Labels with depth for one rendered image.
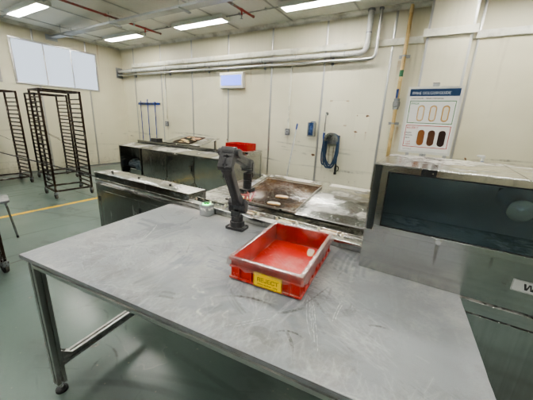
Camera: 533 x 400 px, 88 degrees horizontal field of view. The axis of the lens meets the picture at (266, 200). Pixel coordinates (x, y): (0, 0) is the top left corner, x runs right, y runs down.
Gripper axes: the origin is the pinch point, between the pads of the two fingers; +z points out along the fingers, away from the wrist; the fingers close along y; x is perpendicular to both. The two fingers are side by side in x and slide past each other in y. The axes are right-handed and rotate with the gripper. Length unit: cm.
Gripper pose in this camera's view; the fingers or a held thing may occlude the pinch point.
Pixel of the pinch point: (247, 201)
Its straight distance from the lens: 184.1
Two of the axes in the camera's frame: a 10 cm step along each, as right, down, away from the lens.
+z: -0.5, 9.6, 2.8
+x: -8.5, -1.9, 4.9
